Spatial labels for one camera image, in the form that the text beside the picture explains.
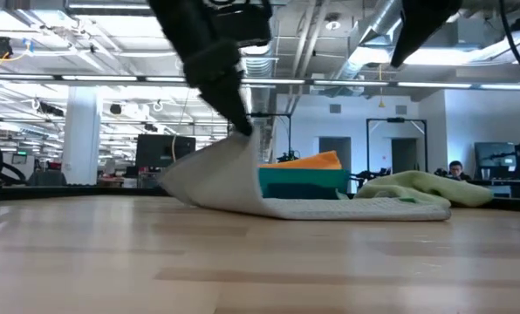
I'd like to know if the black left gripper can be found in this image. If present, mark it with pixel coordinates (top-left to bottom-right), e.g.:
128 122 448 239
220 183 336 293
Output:
148 0 254 137

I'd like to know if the grey waffle microfiber towel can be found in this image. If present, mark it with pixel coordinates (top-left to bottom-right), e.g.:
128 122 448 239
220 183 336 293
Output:
159 128 453 222

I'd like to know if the orange microfiber towel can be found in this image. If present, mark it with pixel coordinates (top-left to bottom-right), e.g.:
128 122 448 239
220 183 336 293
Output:
258 150 344 171

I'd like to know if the green microfiber towel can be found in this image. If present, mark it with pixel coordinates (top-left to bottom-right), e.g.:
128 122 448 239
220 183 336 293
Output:
354 170 495 209

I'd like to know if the black background monitor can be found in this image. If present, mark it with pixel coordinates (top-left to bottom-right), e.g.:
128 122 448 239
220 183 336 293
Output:
135 133 197 169

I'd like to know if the grey door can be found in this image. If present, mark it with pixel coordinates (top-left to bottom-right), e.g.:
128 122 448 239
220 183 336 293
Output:
391 137 418 174
318 136 352 170

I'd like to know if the white building pillar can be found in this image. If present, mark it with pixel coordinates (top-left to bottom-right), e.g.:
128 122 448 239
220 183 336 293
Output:
62 85 104 186

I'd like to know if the black desk monitor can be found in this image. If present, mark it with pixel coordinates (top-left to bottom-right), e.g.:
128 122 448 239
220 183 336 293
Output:
474 141 518 169

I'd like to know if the grey chair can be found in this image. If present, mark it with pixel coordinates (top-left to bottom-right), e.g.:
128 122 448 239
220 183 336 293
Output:
27 170 68 188

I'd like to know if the silver ventilation duct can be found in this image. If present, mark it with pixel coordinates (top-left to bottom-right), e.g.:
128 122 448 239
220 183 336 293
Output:
241 43 284 163
329 0 407 86

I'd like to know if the black metal rig frame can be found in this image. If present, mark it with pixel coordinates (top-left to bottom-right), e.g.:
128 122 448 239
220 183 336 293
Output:
246 112 293 163
366 117 428 174

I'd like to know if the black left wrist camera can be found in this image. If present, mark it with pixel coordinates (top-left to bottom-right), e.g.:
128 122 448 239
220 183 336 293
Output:
207 0 273 48

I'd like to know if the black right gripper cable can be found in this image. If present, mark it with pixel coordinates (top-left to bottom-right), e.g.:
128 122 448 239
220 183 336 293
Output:
497 0 520 96

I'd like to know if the black aluminium table frame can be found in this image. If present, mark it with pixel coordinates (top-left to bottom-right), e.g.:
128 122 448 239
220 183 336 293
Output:
0 185 520 214

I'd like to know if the black curved hose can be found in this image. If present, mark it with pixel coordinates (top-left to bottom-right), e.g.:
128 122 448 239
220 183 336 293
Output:
0 162 28 183

